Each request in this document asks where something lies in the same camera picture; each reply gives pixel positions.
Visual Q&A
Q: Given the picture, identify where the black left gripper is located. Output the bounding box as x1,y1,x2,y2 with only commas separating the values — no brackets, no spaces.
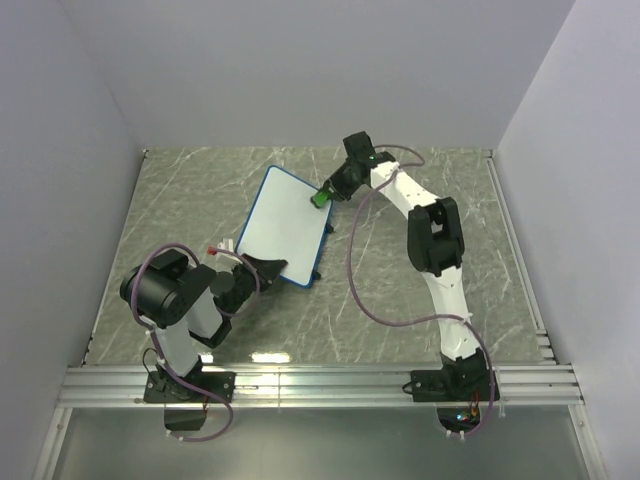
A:
225,255,287,320

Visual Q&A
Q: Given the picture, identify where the green whiteboard eraser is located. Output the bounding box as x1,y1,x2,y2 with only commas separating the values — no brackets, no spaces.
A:
310,187,332,209

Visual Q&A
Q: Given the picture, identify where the blue framed whiteboard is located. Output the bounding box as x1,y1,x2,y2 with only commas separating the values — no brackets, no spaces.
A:
235,165,333,288

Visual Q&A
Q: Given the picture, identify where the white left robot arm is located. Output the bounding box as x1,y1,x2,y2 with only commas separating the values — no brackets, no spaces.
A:
120,243,288,403

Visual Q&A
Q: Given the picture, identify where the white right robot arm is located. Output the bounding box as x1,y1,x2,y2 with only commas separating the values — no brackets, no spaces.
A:
311,146,495,400

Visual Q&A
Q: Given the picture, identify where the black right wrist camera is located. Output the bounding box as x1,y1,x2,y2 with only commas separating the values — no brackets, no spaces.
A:
343,131,376,161

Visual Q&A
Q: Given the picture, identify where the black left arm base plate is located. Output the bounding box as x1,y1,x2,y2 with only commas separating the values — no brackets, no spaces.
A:
142,370,236,442

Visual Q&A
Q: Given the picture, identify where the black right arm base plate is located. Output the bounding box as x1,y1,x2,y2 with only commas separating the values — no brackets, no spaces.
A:
401,367,500,439

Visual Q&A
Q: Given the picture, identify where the aluminium right side rail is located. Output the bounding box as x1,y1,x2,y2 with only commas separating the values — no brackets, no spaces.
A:
482,149,558,364

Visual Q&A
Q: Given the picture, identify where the aluminium rail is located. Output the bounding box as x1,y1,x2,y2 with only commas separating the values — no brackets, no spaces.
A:
57,363,584,409
482,149,558,364

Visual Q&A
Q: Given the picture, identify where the aluminium front rail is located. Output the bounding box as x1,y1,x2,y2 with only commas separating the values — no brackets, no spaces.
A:
57,363,584,409

